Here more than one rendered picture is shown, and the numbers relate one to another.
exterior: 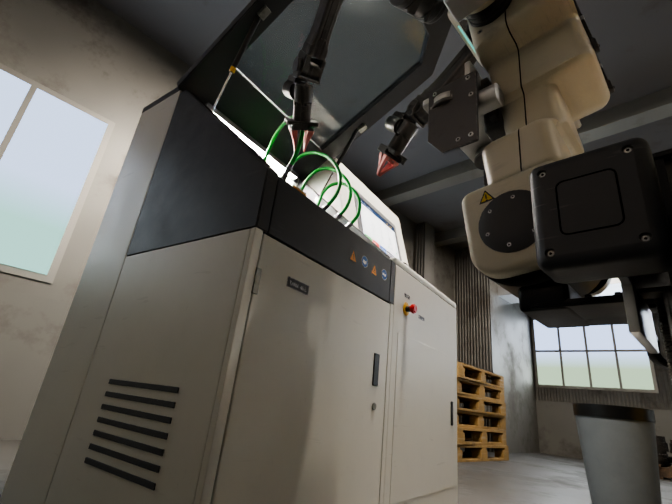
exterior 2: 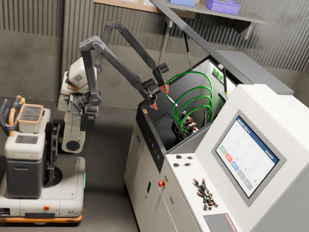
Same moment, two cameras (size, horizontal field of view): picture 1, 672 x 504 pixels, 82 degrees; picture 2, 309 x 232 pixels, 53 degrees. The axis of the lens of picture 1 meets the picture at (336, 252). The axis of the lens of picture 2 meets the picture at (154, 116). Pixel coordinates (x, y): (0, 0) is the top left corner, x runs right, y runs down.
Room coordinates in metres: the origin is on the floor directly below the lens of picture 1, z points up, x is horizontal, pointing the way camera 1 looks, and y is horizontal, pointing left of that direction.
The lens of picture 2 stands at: (2.04, -1.78, 2.30)
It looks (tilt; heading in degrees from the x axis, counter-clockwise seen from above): 32 degrees down; 118
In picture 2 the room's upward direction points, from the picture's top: 14 degrees clockwise
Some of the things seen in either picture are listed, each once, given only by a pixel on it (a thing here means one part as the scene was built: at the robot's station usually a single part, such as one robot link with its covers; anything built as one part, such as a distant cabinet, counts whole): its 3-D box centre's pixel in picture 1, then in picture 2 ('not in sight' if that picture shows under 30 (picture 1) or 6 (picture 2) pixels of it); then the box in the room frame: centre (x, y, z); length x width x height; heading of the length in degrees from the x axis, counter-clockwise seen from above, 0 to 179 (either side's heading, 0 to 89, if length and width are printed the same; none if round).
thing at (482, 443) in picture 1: (447, 409); not in sight; (5.27, -1.66, 0.51); 1.45 x 0.99 x 1.03; 134
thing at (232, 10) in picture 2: not in sight; (222, 5); (0.70, 1.66, 1.66); 0.33 x 0.23 x 0.11; 44
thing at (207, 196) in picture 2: not in sight; (204, 192); (1.74, -0.37, 1.01); 0.23 x 0.11 x 0.06; 143
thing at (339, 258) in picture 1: (337, 250); (150, 136); (1.09, 0.00, 0.87); 0.62 x 0.04 x 0.16; 143
